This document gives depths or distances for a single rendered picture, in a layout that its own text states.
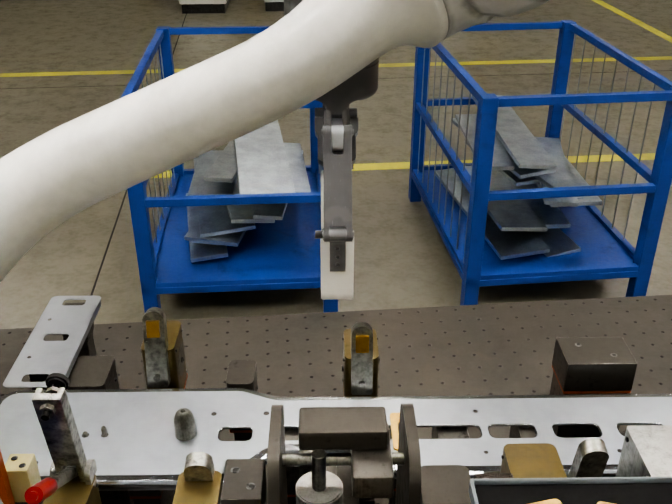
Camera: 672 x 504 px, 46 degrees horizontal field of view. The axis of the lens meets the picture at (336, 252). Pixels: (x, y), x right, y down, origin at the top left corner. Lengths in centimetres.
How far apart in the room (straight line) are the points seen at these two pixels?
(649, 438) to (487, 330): 94
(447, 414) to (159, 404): 47
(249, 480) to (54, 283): 283
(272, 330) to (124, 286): 172
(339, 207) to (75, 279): 316
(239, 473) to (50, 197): 55
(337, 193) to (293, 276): 257
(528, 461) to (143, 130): 76
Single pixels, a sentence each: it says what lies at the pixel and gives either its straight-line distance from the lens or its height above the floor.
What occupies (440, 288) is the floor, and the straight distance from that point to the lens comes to 355.
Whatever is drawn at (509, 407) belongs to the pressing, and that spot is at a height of 100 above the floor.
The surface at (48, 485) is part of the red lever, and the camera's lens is 105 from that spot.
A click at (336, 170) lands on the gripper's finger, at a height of 158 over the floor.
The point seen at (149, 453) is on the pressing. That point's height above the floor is 100.
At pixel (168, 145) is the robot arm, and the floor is 165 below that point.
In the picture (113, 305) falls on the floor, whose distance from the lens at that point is 353.
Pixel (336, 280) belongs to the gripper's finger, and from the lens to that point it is 72.
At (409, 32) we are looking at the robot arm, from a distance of 52.
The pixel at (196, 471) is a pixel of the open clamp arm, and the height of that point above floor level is 109.
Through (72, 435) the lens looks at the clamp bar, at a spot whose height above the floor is 114.
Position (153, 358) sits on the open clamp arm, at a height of 104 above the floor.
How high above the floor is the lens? 184
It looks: 29 degrees down
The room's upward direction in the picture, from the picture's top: straight up
